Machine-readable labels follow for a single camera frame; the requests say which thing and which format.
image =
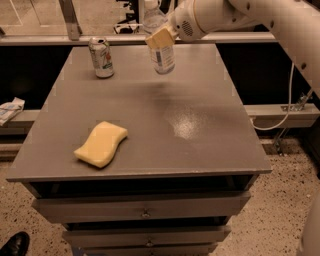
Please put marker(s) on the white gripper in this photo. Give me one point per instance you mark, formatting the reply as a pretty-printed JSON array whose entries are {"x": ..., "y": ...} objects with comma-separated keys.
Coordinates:
[{"x": 182, "y": 20}]

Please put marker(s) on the clear blue plastic water bottle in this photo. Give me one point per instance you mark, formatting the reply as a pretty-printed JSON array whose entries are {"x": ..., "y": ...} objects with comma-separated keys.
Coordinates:
[{"x": 161, "y": 52}]

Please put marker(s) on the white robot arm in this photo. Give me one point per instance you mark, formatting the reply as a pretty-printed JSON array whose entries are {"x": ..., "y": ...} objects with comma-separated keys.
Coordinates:
[{"x": 295, "y": 24}]

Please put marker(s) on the black office chair base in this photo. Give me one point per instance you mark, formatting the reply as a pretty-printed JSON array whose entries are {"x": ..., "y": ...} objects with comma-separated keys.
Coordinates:
[{"x": 133, "y": 16}]

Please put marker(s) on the green and white soda can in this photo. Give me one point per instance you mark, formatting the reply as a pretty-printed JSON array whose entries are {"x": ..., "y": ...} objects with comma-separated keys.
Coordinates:
[{"x": 101, "y": 57}]

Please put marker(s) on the yellow sponge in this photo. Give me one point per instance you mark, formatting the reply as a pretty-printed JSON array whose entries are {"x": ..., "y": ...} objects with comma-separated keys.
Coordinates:
[{"x": 101, "y": 145}]

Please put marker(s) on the grey drawer cabinet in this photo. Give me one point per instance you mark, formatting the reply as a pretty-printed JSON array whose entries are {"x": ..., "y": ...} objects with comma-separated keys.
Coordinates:
[{"x": 188, "y": 132}]

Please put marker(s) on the top grey drawer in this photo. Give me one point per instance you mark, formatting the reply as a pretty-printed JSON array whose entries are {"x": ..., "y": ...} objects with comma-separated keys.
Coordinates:
[{"x": 141, "y": 207}]

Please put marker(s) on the grey drawer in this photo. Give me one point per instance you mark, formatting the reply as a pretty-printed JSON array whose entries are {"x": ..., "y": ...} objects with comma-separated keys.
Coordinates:
[
  {"x": 141, "y": 207},
  {"x": 172, "y": 250},
  {"x": 147, "y": 237}
]

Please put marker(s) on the folded white cloth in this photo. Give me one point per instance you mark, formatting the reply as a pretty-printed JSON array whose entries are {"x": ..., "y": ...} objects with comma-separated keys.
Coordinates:
[{"x": 9, "y": 110}]

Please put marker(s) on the middle grey drawer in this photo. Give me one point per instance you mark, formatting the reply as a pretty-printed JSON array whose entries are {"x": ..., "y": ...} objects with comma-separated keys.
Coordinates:
[{"x": 147, "y": 237}]

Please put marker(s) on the bottom grey drawer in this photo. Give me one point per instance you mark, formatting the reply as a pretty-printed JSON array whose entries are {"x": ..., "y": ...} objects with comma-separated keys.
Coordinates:
[{"x": 172, "y": 250}]

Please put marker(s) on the black shoe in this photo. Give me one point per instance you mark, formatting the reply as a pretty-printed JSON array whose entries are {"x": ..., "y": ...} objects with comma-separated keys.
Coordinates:
[{"x": 17, "y": 245}]

